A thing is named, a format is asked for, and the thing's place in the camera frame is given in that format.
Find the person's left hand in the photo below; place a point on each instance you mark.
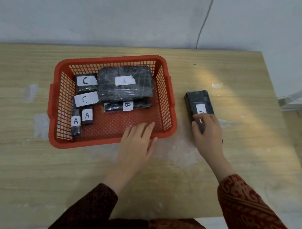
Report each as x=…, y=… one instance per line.
x=133, y=153

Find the person's right hand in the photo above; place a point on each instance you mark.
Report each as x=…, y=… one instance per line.
x=209, y=139

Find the person's right thumb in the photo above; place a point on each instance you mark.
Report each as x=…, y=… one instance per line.
x=197, y=127

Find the person's left middle finger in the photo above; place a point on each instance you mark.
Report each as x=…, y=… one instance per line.
x=139, y=132

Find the person's left little finger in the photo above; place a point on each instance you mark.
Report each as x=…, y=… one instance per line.
x=124, y=137

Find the person's left thumb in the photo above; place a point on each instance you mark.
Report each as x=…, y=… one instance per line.
x=152, y=146

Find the black rectangular box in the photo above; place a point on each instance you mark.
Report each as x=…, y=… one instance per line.
x=197, y=99

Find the person's left forearm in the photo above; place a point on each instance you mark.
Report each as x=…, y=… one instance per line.
x=101, y=211

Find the person's right forearm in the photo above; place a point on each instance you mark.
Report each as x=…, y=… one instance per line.
x=253, y=223

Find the red plastic mesh basket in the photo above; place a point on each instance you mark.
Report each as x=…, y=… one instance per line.
x=115, y=124

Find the long flat black wrapped packet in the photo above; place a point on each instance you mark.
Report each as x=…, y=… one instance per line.
x=113, y=107

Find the small black wrapped packet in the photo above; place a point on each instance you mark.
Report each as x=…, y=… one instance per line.
x=87, y=115
x=75, y=128

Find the large black wrapped block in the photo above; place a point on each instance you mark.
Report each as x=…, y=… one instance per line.
x=138, y=88

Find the white tape scrap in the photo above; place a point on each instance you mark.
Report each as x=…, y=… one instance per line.
x=217, y=85

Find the black wrapped packet white label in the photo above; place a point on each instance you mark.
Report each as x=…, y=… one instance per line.
x=85, y=99
x=85, y=87

